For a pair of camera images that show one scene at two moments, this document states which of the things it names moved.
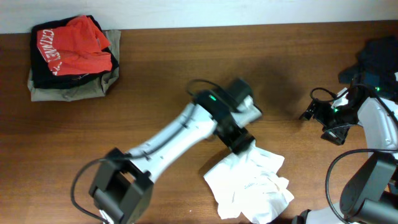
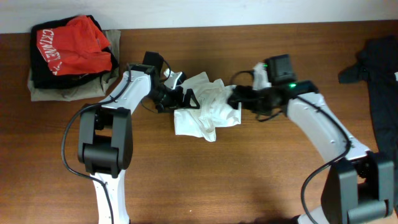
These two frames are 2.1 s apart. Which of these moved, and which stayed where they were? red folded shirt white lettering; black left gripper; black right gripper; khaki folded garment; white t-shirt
Moved: black left gripper; black right gripper; white t-shirt
Stayed: red folded shirt white lettering; khaki folded garment
